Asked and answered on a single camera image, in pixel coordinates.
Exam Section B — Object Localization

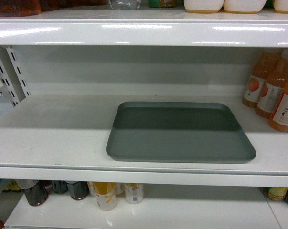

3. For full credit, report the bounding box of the grey rectangular serving tray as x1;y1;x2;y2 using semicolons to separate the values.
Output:
106;102;256;164

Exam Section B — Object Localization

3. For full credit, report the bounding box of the white labelled bottle lower shelf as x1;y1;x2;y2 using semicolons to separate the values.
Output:
124;183;144;204

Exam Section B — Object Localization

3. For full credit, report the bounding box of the yellow juice bottle lower shelf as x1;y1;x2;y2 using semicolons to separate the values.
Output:
93;182;117;211

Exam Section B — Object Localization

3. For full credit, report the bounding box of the orange juice bottle back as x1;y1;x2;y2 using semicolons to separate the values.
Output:
242;48;282;108

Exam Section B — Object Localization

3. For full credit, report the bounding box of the orange juice bottle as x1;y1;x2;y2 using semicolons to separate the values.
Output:
242;48;282;108
268;82;288;133
255;48;288;119

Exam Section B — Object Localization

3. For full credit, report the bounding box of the dark drink bottle lower shelf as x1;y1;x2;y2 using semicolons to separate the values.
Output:
15;179;48;206

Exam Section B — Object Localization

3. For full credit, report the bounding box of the orange juice bottle front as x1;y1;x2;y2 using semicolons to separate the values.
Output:
268;82;288;133

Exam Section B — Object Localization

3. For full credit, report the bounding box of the white tub upper shelf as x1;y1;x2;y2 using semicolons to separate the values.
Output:
223;0;267;14

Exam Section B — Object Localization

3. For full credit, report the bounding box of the orange juice bottle middle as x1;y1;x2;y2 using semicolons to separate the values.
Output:
255;48;288;119

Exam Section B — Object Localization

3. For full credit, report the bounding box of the white slotted shelf bracket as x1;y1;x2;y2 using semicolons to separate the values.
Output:
0;46;30;106

